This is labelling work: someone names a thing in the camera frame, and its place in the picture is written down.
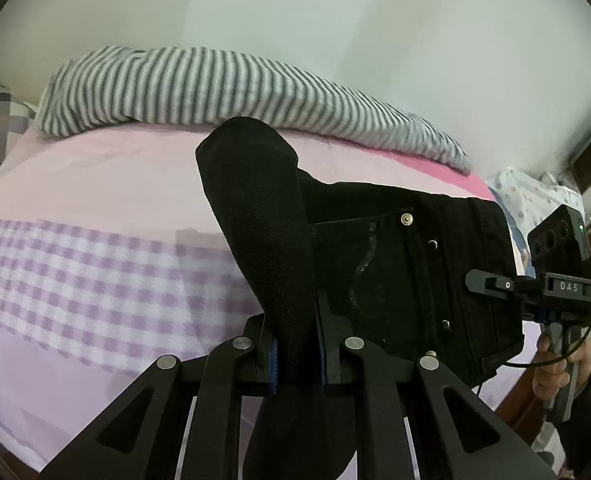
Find black cable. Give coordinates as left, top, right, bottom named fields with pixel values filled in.
left=474, top=303, right=591, bottom=396

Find grey white striped duvet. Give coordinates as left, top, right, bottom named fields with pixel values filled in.
left=36, top=46, right=472, bottom=174

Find pink purple plaid bedsheet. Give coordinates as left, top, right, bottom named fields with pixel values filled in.
left=0, top=123, right=542, bottom=474

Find black camera box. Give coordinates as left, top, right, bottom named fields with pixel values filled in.
left=527, top=205, right=591, bottom=280

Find black pants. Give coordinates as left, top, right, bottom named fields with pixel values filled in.
left=194, top=115, right=527, bottom=480

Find right hand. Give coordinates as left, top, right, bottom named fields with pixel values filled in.
left=532, top=335, right=591, bottom=401

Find white patterned cloth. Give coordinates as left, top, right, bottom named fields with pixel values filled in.
left=486, top=168, right=586, bottom=238

